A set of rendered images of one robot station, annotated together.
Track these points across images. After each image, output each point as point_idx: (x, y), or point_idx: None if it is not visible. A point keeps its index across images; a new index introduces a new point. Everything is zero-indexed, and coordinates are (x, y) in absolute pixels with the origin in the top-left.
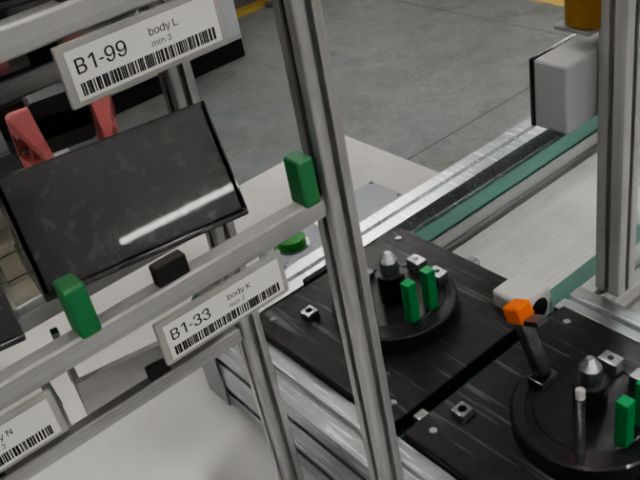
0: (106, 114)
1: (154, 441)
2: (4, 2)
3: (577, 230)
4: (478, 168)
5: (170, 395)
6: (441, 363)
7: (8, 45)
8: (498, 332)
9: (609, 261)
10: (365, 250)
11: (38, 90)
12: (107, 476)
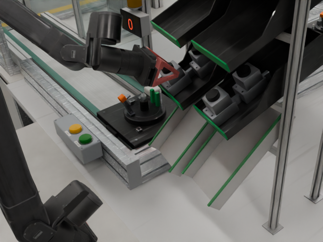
0: (156, 54)
1: (154, 205)
2: (113, 35)
3: (107, 90)
4: (68, 96)
5: (129, 202)
6: (173, 106)
7: None
8: (164, 96)
9: None
10: (106, 119)
11: (150, 53)
12: (169, 218)
